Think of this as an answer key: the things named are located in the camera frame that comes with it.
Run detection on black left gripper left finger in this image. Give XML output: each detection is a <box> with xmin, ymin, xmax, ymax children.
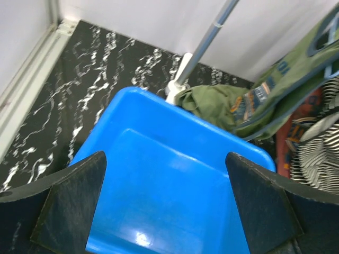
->
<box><xmin>1</xmin><ymin>151</ymin><xmax>107</xmax><ymax>253</ymax></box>

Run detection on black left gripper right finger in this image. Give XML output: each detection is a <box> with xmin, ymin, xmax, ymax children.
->
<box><xmin>225</xmin><ymin>152</ymin><xmax>338</xmax><ymax>253</ymax></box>

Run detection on black white striped tank top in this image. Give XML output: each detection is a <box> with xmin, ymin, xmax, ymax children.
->
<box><xmin>290</xmin><ymin>77</ymin><xmax>338</xmax><ymax>194</ymax></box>

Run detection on green graphic tank top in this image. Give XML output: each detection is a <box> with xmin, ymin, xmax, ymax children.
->
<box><xmin>175</xmin><ymin>5</ymin><xmax>338</xmax><ymax>140</ymax></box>

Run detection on light blue wire hanger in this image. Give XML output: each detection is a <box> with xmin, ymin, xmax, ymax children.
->
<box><xmin>324</xmin><ymin>12</ymin><xmax>338</xmax><ymax>79</ymax></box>

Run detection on red graphic tank top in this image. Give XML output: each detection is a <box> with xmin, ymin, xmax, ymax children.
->
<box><xmin>275</xmin><ymin>88</ymin><xmax>322</xmax><ymax>178</ymax></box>

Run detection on blue plastic bin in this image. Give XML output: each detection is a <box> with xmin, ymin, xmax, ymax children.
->
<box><xmin>73</xmin><ymin>87</ymin><xmax>275</xmax><ymax>253</ymax></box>

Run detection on grey clothes rack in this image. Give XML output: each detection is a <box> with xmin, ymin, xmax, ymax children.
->
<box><xmin>165</xmin><ymin>0</ymin><xmax>239</xmax><ymax>105</ymax></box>

